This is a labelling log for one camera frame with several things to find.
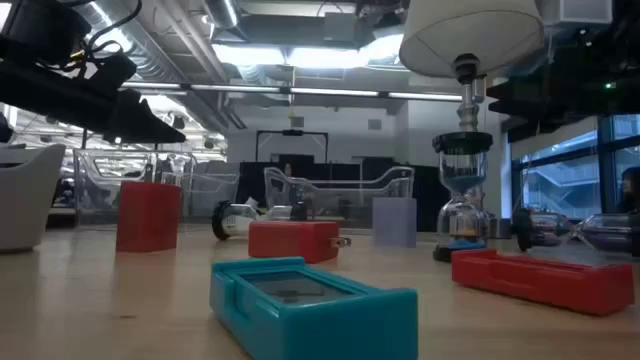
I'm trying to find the long ceiling light strip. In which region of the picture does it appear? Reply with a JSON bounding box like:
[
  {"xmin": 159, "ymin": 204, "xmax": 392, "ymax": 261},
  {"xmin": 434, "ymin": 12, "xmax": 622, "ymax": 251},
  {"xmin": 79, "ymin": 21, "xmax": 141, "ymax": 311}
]
[{"xmin": 118, "ymin": 81, "xmax": 464, "ymax": 102}]

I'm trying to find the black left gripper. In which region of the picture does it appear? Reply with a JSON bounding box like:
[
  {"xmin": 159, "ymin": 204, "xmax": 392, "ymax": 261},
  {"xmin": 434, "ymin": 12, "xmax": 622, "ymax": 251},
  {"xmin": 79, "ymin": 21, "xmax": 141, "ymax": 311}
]
[{"xmin": 0, "ymin": 47, "xmax": 187, "ymax": 145}]

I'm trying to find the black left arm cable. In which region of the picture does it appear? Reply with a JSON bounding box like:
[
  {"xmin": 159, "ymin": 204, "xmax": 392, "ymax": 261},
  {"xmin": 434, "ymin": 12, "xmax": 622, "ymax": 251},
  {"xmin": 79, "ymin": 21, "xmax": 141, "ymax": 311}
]
[{"xmin": 59, "ymin": 0, "xmax": 144, "ymax": 71}]

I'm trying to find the red rectangular block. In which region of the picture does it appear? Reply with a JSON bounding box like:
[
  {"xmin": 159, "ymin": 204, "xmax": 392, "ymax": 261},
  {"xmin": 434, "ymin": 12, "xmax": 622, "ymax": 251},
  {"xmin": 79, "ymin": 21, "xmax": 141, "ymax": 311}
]
[{"xmin": 115, "ymin": 180, "xmax": 183, "ymax": 254}]

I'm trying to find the red plug adapter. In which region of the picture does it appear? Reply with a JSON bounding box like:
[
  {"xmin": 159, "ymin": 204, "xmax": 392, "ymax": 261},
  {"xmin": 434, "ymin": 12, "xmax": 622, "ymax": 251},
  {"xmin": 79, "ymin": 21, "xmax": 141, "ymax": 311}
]
[{"xmin": 247, "ymin": 219, "xmax": 353, "ymax": 265}]

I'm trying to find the white sand hourglass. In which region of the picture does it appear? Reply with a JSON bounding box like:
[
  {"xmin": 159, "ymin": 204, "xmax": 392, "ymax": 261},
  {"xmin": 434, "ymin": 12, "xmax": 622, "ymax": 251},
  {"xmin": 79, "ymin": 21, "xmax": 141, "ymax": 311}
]
[{"xmin": 210, "ymin": 199, "xmax": 309, "ymax": 243}]

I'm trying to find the black metal stand frame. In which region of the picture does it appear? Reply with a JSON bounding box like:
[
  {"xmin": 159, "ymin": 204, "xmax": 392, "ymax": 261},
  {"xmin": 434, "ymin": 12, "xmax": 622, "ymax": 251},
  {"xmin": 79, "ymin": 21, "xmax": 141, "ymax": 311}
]
[{"xmin": 255, "ymin": 129, "xmax": 330, "ymax": 164}]

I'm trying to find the table lamp white shade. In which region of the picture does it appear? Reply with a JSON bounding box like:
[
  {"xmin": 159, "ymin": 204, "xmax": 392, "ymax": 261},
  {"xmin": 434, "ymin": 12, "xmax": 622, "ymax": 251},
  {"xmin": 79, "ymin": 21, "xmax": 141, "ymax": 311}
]
[{"xmin": 398, "ymin": 0, "xmax": 546, "ymax": 241}]

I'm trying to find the blue sand hourglass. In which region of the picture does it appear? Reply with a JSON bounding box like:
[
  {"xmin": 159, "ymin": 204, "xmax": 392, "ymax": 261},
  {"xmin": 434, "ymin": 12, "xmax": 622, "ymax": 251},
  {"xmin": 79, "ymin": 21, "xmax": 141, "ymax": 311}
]
[{"xmin": 431, "ymin": 130, "xmax": 495, "ymax": 264}]

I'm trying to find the teal plastic staple case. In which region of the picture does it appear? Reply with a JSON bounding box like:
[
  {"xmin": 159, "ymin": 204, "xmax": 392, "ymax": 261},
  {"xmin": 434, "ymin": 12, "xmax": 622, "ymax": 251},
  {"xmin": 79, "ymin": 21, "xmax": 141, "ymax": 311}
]
[{"xmin": 208, "ymin": 256, "xmax": 420, "ymax": 360}]

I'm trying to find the lavender block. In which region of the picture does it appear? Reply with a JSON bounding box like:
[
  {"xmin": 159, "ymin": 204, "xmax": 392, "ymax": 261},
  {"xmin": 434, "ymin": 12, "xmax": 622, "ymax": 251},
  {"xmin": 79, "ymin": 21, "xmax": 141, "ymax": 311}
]
[{"xmin": 371, "ymin": 196, "xmax": 418, "ymax": 249}]

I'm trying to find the pink sand hourglass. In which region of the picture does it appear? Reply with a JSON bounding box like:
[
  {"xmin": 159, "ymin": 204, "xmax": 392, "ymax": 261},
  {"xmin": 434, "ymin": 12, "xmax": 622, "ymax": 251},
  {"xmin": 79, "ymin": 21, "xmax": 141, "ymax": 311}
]
[{"xmin": 511, "ymin": 206, "xmax": 640, "ymax": 259}]

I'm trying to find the orange sand hourglass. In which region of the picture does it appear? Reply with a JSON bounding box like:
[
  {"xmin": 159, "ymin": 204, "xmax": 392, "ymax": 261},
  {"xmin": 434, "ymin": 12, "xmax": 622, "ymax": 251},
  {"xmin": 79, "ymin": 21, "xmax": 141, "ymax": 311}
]
[{"xmin": 452, "ymin": 219, "xmax": 481, "ymax": 240}]

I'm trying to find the grey ceiling box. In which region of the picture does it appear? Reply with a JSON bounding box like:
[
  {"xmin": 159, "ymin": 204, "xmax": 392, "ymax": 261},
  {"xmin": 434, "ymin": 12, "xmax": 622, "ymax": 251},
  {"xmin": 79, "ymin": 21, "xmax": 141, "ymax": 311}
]
[{"xmin": 322, "ymin": 11, "xmax": 359, "ymax": 44}]

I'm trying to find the red plastic staple case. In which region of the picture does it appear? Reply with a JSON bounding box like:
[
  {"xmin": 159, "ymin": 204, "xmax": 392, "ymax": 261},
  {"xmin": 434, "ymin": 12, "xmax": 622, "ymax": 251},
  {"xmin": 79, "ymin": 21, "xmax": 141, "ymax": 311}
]
[{"xmin": 450, "ymin": 248, "xmax": 636, "ymax": 317}]

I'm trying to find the clear plastic tray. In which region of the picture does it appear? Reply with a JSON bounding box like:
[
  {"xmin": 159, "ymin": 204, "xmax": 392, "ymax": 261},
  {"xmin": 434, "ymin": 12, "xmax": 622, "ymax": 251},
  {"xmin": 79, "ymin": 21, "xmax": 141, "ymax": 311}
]
[
  {"xmin": 72, "ymin": 148, "xmax": 242, "ymax": 227},
  {"xmin": 263, "ymin": 165, "xmax": 417, "ymax": 230}
]

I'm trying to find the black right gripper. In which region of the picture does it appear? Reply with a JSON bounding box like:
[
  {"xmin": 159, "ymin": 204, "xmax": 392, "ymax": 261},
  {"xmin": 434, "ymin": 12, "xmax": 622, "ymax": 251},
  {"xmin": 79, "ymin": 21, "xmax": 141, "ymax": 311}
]
[{"xmin": 487, "ymin": 49, "xmax": 640, "ymax": 144}]

